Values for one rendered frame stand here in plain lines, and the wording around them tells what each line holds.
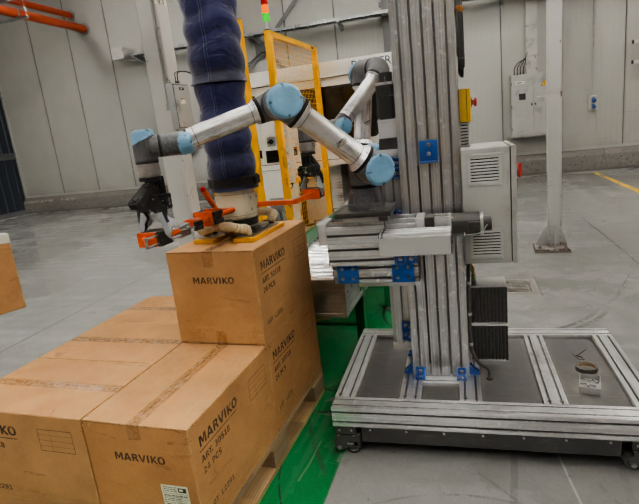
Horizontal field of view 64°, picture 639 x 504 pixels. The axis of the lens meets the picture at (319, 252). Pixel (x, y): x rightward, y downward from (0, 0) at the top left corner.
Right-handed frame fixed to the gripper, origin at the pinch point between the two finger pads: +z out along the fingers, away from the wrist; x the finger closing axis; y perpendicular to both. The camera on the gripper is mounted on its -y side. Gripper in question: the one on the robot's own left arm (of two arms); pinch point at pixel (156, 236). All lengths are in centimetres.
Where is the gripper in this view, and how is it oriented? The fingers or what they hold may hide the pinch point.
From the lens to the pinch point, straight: 181.6
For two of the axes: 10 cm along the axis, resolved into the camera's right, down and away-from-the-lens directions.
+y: 3.2, -2.5, 9.2
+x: -9.4, 0.2, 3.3
